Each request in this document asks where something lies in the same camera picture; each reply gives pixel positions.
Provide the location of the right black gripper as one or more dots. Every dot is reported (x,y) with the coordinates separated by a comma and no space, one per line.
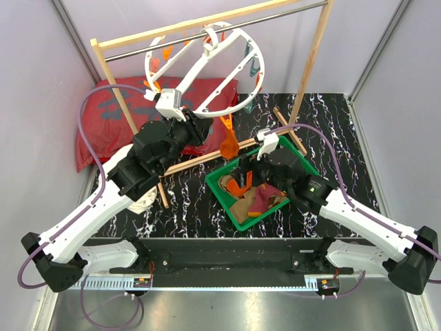
(249,163)

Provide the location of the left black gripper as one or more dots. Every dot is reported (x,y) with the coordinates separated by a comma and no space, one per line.
(198,127)

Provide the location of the orange sock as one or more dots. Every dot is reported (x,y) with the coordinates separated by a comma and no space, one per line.
(233,187)
(229,147)

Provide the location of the orange clip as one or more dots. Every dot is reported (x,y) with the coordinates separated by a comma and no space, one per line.
(227,121)

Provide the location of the purple striped sock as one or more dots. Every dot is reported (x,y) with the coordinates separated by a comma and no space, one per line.
(266,197)

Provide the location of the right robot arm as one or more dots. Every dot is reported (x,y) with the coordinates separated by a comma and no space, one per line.
(406,256)

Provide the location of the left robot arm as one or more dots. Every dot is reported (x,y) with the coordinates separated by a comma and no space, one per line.
(60,254)

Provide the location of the tan sock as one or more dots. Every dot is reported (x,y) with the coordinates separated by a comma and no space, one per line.
(240,208)

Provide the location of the green plastic tray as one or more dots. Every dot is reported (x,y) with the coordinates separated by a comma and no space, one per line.
(226,199)

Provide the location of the white crumpled cloth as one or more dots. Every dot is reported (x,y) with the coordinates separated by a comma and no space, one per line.
(147,199)

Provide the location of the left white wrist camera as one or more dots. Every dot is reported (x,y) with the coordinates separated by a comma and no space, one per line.
(168,103)

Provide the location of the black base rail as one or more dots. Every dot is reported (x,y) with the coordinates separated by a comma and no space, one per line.
(223,265)

